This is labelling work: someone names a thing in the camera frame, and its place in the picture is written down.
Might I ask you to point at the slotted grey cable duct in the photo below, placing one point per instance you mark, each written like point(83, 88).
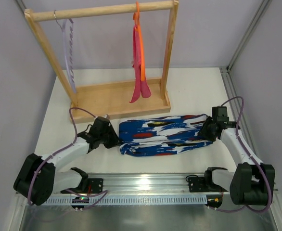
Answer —
point(109, 199)

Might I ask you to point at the lilac plastic hanger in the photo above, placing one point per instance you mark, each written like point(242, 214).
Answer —
point(67, 29)

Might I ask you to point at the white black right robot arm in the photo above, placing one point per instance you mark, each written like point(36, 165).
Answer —
point(252, 182)

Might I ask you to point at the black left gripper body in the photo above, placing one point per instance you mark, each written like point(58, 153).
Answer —
point(109, 135)

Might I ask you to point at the blue white red patterned trousers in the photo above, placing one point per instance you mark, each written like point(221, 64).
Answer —
point(160, 136)

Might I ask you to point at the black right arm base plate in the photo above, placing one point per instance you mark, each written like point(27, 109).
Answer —
point(199, 184)

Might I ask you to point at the wooden clothes rack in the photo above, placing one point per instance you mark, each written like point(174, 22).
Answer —
point(103, 54)

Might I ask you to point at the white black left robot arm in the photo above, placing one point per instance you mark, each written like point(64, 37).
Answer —
point(41, 176)

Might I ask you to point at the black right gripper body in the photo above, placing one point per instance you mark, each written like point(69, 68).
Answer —
point(207, 128)

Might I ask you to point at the orange plastic hanger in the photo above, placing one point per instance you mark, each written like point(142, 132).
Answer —
point(138, 49)

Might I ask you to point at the aluminium frame rail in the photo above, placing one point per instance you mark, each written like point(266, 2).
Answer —
point(230, 76)

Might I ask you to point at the pink cloth on hanger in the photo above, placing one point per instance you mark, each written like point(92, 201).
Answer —
point(141, 88)

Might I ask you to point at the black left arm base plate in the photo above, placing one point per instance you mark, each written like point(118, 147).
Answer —
point(89, 186)

